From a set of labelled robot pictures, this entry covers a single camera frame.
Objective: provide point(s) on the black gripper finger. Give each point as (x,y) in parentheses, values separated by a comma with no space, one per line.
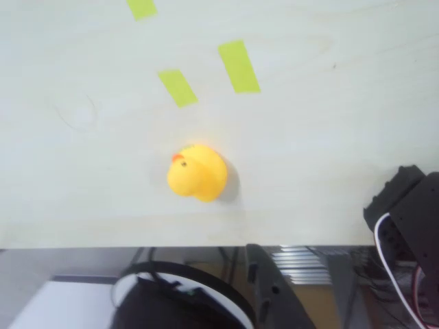
(278,301)

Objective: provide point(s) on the orange toy object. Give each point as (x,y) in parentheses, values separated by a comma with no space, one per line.
(197,174)

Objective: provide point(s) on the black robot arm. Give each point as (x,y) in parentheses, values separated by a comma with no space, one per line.
(411,205)

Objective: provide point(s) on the round black-rimmed white table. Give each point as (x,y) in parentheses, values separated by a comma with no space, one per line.
(219,286)

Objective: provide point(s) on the white flat board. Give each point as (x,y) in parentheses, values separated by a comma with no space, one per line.
(68,305)

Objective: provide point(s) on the yellow tape strip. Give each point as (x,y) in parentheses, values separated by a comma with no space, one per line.
(178,88)
(141,8)
(239,66)

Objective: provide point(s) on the aluminium profile frame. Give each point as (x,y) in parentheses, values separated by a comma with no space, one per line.
(302,267)

